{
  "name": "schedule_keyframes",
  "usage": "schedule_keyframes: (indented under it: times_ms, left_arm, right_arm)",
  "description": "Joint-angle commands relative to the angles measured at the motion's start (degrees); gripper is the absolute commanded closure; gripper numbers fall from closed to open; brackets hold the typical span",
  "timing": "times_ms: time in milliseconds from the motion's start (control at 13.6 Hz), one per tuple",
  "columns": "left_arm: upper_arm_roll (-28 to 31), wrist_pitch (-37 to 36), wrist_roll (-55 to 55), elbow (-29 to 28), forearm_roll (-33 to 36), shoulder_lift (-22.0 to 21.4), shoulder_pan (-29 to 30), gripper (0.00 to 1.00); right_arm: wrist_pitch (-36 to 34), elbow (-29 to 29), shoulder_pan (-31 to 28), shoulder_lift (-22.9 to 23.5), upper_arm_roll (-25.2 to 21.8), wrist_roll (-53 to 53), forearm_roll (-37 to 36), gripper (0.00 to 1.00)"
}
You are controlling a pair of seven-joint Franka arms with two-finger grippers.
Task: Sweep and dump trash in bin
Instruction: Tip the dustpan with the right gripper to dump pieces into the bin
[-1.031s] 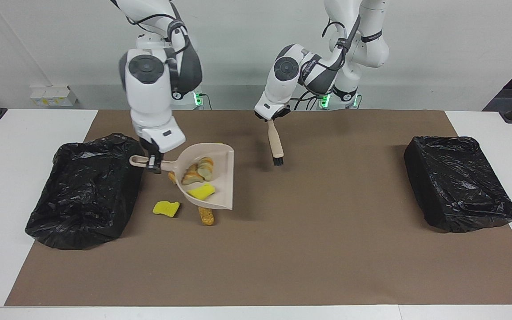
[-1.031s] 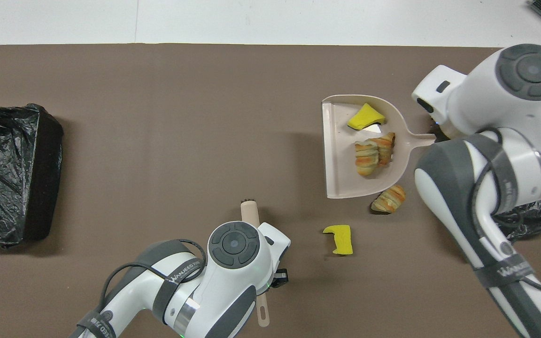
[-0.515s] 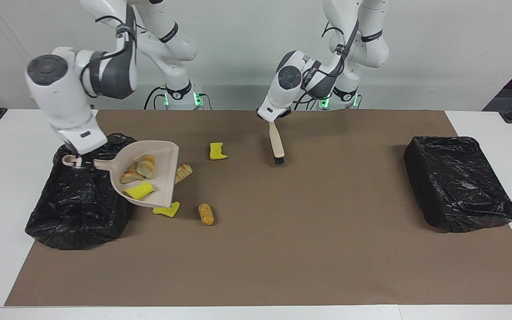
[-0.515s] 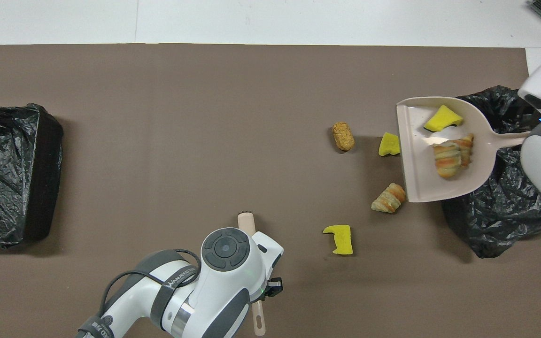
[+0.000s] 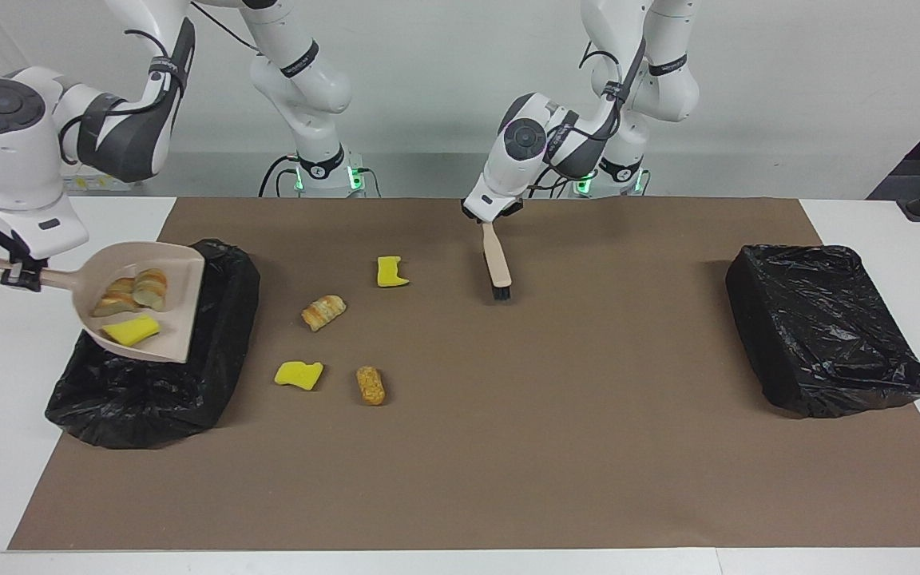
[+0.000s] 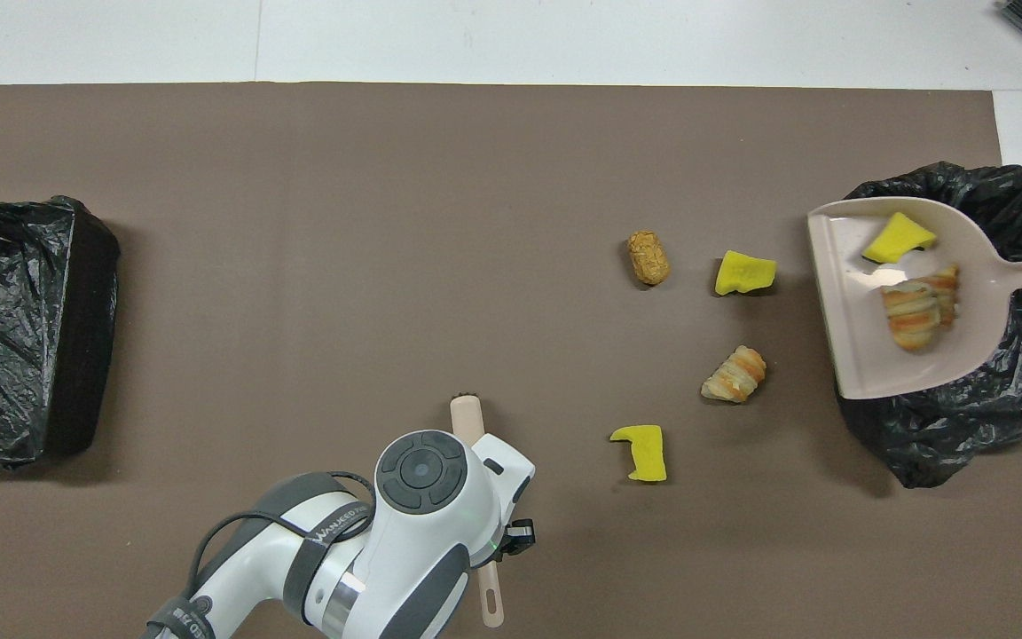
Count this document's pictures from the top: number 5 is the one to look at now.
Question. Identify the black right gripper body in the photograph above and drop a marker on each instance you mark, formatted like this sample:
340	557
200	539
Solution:
9	251

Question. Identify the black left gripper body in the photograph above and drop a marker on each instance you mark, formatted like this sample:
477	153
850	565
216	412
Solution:
508	214

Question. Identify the orange striped croissant piece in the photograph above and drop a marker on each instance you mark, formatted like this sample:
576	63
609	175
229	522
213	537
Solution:
151	289

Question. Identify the white power strip box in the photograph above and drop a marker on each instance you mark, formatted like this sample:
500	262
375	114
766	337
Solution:
120	183

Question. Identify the yellow sponge piece green edge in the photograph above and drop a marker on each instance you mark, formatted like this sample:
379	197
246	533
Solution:
390	274

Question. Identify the brown paper table mat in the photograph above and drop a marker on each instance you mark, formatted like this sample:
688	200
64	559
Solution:
460	495

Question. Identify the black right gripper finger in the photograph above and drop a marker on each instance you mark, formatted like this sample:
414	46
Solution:
19	281

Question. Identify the striped croissant bread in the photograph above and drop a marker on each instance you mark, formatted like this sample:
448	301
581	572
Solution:
323	312

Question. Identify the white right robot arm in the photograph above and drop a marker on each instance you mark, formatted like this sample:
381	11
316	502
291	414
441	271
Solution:
13	176

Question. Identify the taut black bag trash bin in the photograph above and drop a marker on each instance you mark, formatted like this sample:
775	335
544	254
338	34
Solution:
819	335

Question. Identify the brown oval bread roll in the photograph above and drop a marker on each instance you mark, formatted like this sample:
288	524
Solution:
370	386

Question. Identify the pale bread chunk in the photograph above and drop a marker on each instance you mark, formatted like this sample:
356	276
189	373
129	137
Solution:
115	299

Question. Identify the beige plastic dustpan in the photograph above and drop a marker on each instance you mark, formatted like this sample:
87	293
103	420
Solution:
180	319

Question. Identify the crumpled black bag trash bin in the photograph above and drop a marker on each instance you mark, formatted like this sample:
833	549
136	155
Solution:
148	399

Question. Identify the yellow wedge sponge piece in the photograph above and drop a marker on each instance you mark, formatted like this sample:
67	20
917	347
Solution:
131	331

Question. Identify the beige hand brush black bristles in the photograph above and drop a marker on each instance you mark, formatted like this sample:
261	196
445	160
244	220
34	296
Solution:
497	267

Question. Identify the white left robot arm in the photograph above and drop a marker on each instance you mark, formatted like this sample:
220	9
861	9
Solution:
508	172

